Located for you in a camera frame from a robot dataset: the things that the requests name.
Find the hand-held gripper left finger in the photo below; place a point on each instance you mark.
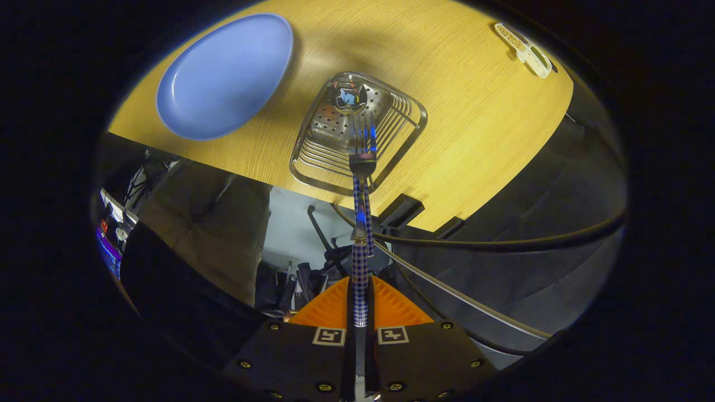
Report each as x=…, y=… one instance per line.
x=301, y=363

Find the grey folded bag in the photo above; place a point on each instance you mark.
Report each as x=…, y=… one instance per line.
x=301, y=285

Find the black table bracket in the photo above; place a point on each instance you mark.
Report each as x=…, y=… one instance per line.
x=449, y=226
x=399, y=211

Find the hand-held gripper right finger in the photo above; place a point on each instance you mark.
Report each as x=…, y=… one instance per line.
x=424, y=363

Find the laptop with lit screen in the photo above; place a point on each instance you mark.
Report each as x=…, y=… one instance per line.
x=109, y=245

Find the blue round plate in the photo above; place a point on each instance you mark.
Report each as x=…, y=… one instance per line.
x=223, y=78

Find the black metal stand leg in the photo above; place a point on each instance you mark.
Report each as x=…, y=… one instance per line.
x=319, y=229

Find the white divided snack dish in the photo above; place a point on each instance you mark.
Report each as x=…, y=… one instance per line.
x=525, y=47

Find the person's trouser leg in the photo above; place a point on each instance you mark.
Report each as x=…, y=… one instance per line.
x=246, y=234
x=184, y=223

